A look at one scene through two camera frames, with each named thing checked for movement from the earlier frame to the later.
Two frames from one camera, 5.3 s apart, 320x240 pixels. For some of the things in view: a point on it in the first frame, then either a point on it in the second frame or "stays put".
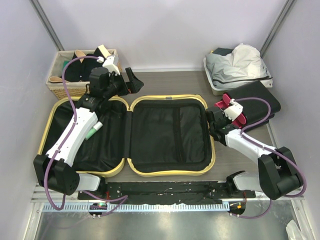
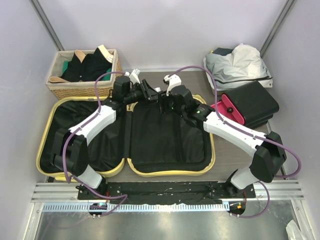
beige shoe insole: [55, 79] stays put
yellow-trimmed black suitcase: [158, 135] stays put
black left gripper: [134, 85] -> [150, 94]
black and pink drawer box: [254, 111] stays put
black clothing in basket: [76, 71] stays put
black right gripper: [229, 120] -> [163, 101]
